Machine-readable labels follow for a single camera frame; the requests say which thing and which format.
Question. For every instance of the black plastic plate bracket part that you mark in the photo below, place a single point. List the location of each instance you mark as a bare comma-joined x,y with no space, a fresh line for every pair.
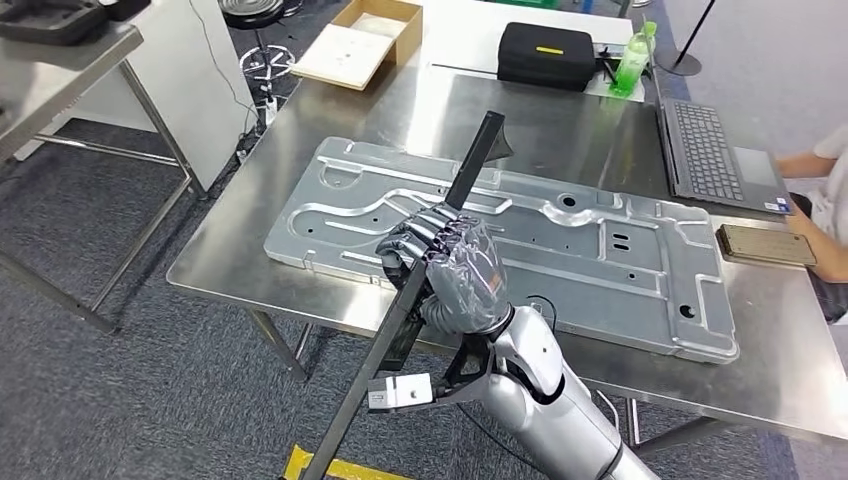
477,152

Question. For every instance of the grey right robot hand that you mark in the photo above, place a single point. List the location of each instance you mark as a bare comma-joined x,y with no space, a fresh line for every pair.
464,278

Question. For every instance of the black pole with round base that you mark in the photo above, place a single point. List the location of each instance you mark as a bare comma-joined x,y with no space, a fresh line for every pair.
682,64

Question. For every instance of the white foam board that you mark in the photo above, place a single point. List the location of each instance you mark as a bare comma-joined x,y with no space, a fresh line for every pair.
341,56

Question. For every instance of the white table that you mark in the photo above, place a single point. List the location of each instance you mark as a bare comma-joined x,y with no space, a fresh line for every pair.
464,26

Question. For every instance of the person's right forearm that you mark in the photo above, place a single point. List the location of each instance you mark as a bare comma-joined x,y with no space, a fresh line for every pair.
802,164

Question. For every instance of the black zip carrying case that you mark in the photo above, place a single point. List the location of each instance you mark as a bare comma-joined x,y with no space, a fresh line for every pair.
543,56

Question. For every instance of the grey metal fixture plate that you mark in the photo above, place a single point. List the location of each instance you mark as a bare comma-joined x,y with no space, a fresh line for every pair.
596,265

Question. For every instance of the green plastic bottle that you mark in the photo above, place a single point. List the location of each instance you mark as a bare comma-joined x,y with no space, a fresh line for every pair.
632,63

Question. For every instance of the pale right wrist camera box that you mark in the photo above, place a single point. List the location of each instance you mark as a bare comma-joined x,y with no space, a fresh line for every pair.
401,392

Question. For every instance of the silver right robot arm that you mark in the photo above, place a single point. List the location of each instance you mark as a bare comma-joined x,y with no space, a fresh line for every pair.
550,411

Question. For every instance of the white cabinet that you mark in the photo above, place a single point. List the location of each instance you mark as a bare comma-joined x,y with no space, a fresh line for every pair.
185,79

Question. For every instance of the grey laptop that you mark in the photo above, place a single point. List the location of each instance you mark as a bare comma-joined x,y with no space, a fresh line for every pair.
709,152

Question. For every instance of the black foam-lined case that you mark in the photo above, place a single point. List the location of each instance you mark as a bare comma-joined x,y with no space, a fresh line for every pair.
46,20

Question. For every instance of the person's left forearm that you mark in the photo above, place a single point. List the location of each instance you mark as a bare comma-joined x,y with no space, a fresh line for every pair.
825,252

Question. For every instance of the brown cardboard box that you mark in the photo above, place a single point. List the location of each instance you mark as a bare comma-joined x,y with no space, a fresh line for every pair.
404,33

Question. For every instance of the white power strip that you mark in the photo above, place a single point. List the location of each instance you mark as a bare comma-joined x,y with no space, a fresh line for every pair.
270,106

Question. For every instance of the brown rectangular phone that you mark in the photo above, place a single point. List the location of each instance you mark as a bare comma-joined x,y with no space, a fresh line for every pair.
765,245

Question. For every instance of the black stool with chrome base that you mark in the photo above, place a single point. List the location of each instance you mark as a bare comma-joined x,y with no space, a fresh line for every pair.
255,13

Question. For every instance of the person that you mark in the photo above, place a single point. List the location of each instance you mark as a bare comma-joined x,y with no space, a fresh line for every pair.
835,199

